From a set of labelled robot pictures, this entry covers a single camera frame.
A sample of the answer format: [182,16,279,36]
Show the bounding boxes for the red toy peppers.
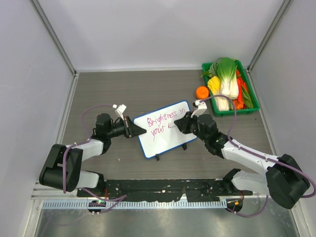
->
[233,69,247,110]

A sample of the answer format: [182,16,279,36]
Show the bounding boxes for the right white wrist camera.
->
[191,100,207,118]

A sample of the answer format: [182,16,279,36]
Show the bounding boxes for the toy bok choy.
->
[217,57,239,100]

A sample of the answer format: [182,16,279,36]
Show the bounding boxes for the blue framed whiteboard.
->
[133,100,197,158]

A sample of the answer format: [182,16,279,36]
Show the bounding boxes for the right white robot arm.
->
[174,112,311,209]

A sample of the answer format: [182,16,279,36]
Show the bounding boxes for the wire whiteboard stand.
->
[154,143,188,161]

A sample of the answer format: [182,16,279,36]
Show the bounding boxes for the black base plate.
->
[98,178,253,202]

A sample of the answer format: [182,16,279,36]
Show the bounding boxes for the green plastic basket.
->
[201,60,260,117]

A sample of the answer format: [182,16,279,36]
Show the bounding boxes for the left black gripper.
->
[107,117,146,139]

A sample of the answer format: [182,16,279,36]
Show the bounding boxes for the orange toy fruit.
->
[195,86,209,100]

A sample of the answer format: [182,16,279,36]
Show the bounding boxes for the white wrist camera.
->
[112,104,127,120]
[191,100,207,118]

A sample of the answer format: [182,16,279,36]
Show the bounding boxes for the green toy pea pods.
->
[241,86,254,109]

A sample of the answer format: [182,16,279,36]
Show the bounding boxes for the white slotted cable duct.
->
[42,199,227,209]

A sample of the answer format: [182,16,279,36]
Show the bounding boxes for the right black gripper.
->
[175,111,208,143]

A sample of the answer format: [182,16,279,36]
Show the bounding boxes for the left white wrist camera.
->
[112,104,127,120]

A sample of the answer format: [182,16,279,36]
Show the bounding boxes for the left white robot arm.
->
[39,113,147,197]

